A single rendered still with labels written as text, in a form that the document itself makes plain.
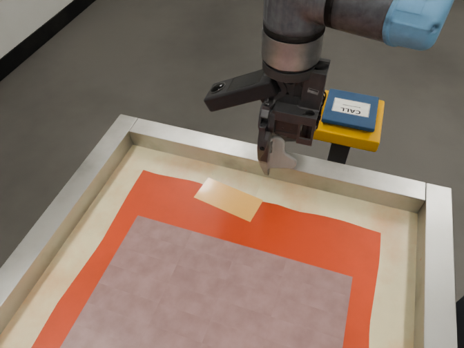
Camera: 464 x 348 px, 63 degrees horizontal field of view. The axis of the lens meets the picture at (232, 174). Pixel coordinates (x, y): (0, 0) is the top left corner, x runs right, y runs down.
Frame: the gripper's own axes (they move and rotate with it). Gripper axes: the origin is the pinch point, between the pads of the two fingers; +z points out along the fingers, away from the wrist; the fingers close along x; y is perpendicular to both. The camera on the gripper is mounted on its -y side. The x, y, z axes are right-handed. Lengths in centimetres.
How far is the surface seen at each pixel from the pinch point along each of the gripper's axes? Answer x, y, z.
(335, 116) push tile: 15.6, 9.6, 1.1
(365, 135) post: 13.8, 15.7, 2.8
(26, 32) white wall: 137, -200, 84
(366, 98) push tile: 22.8, 14.5, 1.1
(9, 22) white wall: 128, -200, 72
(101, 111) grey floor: 95, -121, 98
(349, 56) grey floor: 193, 10, 98
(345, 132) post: 13.4, 12.1, 2.8
